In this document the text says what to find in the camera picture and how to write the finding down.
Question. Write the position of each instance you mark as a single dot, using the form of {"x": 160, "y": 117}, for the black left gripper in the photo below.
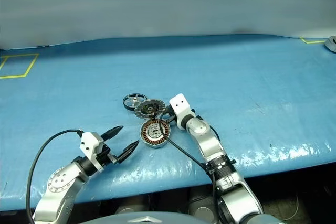
{"x": 106, "y": 157}

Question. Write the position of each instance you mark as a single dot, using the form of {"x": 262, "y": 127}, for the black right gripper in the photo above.
{"x": 170, "y": 111}

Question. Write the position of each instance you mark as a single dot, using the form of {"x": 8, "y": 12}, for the silver finned motor lid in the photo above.
{"x": 149, "y": 108}

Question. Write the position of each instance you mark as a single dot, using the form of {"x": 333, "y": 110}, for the motor housing with copper windings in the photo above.
{"x": 155, "y": 133}

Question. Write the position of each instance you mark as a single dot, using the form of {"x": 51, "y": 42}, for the black spoked rotor wheel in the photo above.
{"x": 130, "y": 101}

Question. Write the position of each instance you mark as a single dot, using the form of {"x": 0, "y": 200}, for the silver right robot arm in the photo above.
{"x": 210, "y": 145}

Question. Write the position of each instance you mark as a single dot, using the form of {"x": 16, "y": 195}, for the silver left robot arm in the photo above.
{"x": 59, "y": 182}

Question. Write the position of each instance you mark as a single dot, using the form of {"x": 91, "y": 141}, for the dark rounded grey cylinder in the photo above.
{"x": 131, "y": 205}
{"x": 202, "y": 205}

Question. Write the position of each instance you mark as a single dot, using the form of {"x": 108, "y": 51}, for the blue plastic table cover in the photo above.
{"x": 236, "y": 90}

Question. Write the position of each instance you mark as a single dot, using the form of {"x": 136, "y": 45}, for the grey-blue robot torso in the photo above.
{"x": 147, "y": 218}

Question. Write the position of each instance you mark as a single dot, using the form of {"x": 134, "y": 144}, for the large yellow tape square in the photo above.
{"x": 30, "y": 64}

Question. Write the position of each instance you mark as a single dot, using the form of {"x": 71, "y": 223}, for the small yellow tape corner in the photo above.
{"x": 308, "y": 41}

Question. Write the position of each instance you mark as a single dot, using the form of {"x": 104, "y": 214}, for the grey metal part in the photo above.
{"x": 331, "y": 44}

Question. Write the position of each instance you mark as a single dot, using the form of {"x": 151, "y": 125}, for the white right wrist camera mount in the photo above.
{"x": 181, "y": 106}

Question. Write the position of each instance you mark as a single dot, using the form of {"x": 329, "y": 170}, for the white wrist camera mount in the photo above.
{"x": 89, "y": 144}
{"x": 181, "y": 106}

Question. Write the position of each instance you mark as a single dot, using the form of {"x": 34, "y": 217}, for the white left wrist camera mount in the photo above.
{"x": 89, "y": 144}

